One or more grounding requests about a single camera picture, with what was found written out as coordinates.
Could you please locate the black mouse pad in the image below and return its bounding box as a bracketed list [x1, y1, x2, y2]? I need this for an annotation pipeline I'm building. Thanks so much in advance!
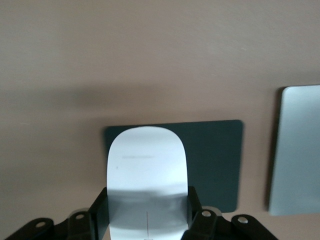
[103, 119, 245, 214]

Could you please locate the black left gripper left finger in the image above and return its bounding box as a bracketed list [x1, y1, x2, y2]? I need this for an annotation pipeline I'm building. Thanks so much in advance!
[6, 186, 111, 240]

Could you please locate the silver closed laptop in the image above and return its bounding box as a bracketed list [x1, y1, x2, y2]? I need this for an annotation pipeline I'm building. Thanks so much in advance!
[268, 84, 320, 217]

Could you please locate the white computer mouse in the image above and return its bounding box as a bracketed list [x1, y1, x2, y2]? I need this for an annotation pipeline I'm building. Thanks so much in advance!
[105, 125, 189, 240]

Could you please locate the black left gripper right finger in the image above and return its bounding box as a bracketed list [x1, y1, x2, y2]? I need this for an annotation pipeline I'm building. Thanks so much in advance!
[183, 186, 276, 240]

